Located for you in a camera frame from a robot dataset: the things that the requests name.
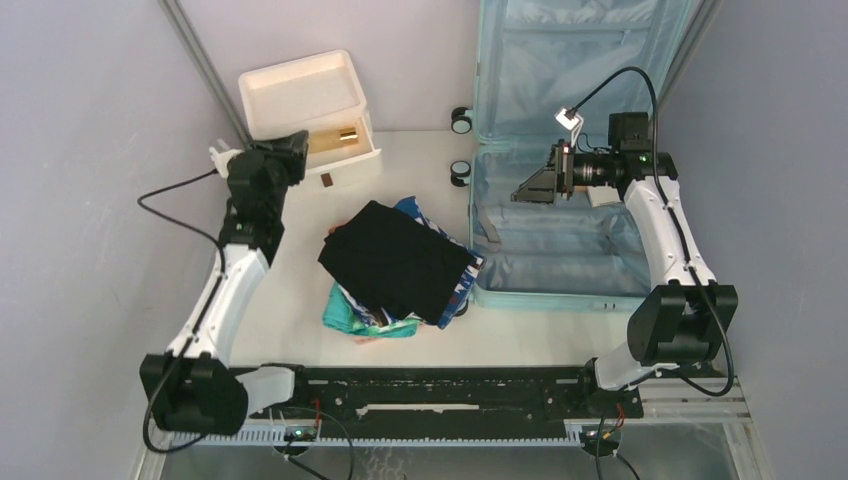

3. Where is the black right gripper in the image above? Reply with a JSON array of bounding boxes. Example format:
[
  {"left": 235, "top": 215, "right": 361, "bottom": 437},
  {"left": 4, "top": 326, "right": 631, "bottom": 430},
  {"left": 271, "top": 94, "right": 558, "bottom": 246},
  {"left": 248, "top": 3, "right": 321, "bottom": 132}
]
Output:
[{"left": 512, "top": 138, "right": 617, "bottom": 205}]

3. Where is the gold cylindrical bottle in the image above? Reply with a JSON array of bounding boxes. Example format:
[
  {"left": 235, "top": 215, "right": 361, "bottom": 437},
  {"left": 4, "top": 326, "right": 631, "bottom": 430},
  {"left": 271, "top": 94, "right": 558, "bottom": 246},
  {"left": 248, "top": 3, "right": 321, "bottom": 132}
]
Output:
[{"left": 338, "top": 128, "right": 359, "bottom": 146}]

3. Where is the white drawer box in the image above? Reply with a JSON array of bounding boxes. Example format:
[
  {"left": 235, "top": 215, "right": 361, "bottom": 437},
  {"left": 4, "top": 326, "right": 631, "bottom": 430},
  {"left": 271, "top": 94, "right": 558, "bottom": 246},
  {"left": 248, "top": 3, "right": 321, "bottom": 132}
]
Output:
[{"left": 238, "top": 49, "right": 384, "bottom": 191}]

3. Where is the small grey white box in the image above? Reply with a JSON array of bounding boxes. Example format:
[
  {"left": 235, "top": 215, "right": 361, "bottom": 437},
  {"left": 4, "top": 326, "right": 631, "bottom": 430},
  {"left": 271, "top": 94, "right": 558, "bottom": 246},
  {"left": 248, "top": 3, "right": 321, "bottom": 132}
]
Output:
[{"left": 587, "top": 186, "right": 621, "bottom": 208}]

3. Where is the light blue ribbed suitcase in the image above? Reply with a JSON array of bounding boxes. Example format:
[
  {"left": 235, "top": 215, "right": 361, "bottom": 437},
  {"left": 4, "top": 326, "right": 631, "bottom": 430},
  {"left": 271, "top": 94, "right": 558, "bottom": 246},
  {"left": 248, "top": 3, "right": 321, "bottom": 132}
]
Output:
[{"left": 469, "top": 1, "right": 696, "bottom": 310}]

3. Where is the black t-shirt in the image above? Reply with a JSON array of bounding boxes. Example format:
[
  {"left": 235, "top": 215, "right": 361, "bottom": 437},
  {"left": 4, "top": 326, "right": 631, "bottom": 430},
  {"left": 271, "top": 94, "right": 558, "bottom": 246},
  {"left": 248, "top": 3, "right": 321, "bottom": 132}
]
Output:
[{"left": 318, "top": 201, "right": 474, "bottom": 324}]

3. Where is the teal polo shirt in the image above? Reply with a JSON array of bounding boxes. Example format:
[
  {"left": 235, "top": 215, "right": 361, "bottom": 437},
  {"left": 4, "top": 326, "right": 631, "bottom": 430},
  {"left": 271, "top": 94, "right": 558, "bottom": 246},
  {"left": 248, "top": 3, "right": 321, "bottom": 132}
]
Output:
[{"left": 322, "top": 283, "right": 421, "bottom": 341}]

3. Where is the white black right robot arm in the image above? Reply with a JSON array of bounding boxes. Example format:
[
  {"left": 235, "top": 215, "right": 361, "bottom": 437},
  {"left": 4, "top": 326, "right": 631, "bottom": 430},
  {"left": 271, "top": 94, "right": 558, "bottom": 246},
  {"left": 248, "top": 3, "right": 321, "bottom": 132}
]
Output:
[{"left": 511, "top": 108, "right": 738, "bottom": 416}]

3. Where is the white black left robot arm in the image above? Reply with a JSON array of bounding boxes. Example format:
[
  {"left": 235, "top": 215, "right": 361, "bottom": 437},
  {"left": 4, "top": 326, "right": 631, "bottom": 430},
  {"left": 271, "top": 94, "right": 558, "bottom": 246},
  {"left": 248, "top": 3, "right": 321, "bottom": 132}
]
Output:
[{"left": 140, "top": 130, "right": 313, "bottom": 437}]

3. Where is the blue white striped garment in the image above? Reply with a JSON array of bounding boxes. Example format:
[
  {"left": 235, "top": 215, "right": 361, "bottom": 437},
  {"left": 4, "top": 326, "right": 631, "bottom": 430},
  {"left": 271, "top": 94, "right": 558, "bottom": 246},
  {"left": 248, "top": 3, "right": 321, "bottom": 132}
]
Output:
[{"left": 345, "top": 196, "right": 485, "bottom": 329}]

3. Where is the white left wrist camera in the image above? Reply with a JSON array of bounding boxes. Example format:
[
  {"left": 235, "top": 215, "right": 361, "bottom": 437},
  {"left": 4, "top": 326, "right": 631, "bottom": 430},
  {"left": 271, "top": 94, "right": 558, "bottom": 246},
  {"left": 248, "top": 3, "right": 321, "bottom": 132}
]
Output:
[{"left": 208, "top": 139, "right": 244, "bottom": 179}]

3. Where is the black mounting base plate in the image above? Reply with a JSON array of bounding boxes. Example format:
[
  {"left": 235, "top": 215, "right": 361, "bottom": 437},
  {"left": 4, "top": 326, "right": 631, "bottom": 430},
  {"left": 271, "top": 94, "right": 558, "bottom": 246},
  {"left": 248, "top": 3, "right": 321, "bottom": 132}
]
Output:
[{"left": 279, "top": 366, "right": 645, "bottom": 420}]

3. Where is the white slotted cable duct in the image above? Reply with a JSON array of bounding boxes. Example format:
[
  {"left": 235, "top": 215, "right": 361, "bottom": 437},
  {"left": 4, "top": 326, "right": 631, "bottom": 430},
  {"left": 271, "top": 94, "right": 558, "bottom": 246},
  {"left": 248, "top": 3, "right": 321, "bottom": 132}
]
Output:
[{"left": 199, "top": 422, "right": 583, "bottom": 447}]

